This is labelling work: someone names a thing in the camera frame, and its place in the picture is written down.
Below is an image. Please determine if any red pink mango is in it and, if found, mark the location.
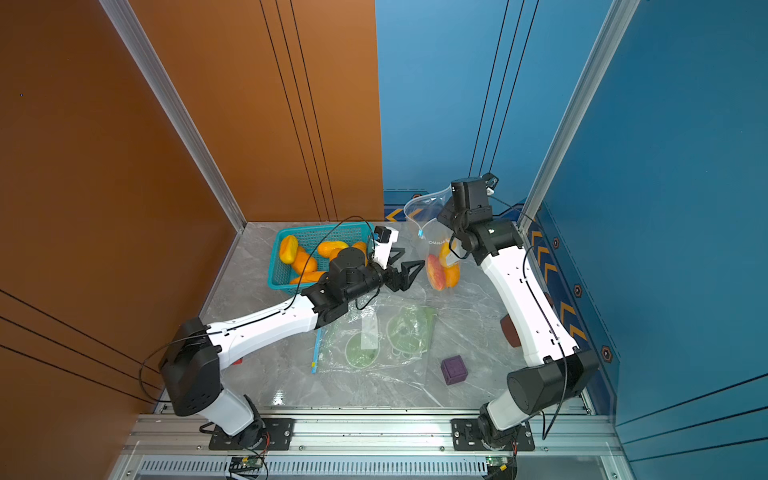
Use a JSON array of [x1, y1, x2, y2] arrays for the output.
[[426, 254, 446, 291]]

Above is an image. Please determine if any clear zip-top bag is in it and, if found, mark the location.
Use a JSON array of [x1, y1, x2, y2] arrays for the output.
[[404, 188, 464, 265]]

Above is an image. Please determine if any large orange mango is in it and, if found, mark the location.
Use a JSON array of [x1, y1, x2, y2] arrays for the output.
[[438, 242, 461, 288]]

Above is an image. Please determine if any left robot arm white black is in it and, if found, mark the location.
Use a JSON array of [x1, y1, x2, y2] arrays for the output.
[[159, 247, 425, 448]]

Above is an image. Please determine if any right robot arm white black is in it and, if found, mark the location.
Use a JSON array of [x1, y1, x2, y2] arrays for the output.
[[438, 174, 600, 449]]

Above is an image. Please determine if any orange mango back right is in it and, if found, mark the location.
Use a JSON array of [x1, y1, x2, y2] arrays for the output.
[[317, 241, 349, 260]]

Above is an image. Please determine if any orange mango front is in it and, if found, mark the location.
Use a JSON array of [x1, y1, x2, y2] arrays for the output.
[[290, 271, 325, 285]]

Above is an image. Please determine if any orange mango middle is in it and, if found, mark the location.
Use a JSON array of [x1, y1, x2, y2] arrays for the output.
[[292, 247, 317, 275]]

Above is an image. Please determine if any yellow mango left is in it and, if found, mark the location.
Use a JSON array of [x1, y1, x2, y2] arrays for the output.
[[278, 235, 299, 265]]

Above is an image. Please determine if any teal plastic basket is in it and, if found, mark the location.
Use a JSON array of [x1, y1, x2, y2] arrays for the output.
[[267, 222, 372, 291]]

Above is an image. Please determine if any clear bags stack green print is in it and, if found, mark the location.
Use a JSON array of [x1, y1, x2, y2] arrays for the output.
[[313, 300, 438, 380]]

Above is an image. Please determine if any purple cube box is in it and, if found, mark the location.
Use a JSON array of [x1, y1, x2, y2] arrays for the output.
[[440, 355, 468, 385]]

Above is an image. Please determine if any dark red box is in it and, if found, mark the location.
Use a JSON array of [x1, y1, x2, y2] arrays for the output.
[[500, 315, 521, 348]]

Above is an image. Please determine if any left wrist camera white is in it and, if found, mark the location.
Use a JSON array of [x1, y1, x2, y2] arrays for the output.
[[372, 226, 399, 269]]

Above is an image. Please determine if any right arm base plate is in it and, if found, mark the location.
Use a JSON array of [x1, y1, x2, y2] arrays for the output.
[[450, 417, 535, 452]]

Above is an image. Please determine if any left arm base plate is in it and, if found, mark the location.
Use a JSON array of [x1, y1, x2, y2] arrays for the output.
[[208, 418, 295, 453]]

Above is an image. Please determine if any aluminium rail front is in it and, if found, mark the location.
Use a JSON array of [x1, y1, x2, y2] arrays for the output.
[[122, 410, 623, 457]]

